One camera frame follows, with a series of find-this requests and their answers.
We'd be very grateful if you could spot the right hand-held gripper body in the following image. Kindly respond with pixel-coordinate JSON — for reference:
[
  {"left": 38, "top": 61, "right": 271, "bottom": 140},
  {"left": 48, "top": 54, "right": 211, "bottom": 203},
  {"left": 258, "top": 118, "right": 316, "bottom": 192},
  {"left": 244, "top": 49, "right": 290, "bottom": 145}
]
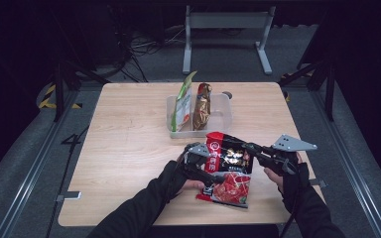
[{"left": 257, "top": 133, "right": 318, "bottom": 177}]

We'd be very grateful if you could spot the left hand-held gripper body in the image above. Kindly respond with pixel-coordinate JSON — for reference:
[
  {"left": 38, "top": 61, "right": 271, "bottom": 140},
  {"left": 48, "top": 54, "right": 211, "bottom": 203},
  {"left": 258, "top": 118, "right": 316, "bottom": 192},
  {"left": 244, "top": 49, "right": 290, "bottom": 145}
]
[{"left": 182, "top": 142, "right": 213, "bottom": 186}]

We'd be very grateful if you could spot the red and black snack bag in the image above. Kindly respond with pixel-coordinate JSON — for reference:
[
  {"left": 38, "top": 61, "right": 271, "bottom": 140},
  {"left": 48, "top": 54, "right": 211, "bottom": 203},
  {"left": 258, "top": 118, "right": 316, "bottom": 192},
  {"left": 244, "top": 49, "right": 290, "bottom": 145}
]
[{"left": 195, "top": 131, "right": 255, "bottom": 209}]

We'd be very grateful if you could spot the clear plastic container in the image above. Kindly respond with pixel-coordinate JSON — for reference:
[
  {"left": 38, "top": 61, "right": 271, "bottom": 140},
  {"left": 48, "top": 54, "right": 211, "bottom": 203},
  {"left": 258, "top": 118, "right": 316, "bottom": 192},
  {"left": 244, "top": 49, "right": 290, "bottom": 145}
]
[{"left": 166, "top": 92, "right": 233, "bottom": 140}]

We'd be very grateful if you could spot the gold brown snack bag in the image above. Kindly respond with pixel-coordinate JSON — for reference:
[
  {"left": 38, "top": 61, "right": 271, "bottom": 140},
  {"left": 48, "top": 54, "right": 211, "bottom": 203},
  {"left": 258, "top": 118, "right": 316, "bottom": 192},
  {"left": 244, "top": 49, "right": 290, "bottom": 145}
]
[{"left": 191, "top": 82, "right": 213, "bottom": 132}]

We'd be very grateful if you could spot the green and white snack bag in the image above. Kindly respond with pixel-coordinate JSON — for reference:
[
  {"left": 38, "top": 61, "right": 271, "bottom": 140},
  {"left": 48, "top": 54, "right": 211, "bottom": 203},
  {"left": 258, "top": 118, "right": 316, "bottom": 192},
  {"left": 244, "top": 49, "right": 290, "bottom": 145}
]
[{"left": 171, "top": 69, "right": 198, "bottom": 133}]

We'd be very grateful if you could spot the person's left hand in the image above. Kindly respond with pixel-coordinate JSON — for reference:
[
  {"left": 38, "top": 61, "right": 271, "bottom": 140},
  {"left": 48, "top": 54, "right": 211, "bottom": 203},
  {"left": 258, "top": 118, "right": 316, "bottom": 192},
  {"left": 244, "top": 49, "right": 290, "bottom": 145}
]
[{"left": 160, "top": 154, "right": 206, "bottom": 203}]

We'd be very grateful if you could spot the person's right hand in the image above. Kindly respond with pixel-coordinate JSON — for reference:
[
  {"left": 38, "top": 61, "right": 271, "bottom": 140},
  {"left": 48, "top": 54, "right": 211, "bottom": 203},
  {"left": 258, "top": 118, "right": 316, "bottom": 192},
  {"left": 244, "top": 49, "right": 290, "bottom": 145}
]
[{"left": 263, "top": 152, "right": 312, "bottom": 200}]

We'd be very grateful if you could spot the black metal stand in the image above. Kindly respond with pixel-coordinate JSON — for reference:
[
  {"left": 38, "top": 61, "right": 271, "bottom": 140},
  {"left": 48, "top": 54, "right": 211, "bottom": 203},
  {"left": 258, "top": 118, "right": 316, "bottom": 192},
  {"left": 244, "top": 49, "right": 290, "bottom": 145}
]
[
  {"left": 277, "top": 58, "right": 337, "bottom": 122},
  {"left": 50, "top": 58, "right": 111, "bottom": 123}
]

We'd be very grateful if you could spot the grey metal stand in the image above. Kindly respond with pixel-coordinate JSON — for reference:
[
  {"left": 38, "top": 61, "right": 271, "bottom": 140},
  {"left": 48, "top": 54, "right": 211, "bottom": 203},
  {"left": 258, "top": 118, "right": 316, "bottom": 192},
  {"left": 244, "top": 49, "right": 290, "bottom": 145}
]
[{"left": 182, "top": 4, "right": 277, "bottom": 75}]

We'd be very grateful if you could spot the yellow black hazard tape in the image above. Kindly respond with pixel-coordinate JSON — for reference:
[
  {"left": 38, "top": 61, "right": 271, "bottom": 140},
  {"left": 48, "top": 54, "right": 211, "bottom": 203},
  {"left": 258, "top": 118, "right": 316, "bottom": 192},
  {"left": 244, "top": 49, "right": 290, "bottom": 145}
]
[{"left": 38, "top": 83, "right": 82, "bottom": 110}]

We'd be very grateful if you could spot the aluminium floor rail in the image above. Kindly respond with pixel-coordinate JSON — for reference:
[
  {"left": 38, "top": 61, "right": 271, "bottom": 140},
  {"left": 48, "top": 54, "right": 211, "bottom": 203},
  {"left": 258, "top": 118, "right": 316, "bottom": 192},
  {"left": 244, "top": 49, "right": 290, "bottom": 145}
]
[
  {"left": 310, "top": 89, "right": 381, "bottom": 238},
  {"left": 0, "top": 89, "right": 81, "bottom": 238}
]

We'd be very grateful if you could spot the bundle of black floor cables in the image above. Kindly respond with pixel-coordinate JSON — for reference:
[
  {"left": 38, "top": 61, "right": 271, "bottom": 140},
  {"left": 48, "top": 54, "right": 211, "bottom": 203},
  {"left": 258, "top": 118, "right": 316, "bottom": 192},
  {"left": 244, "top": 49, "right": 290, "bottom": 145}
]
[{"left": 110, "top": 24, "right": 188, "bottom": 83}]

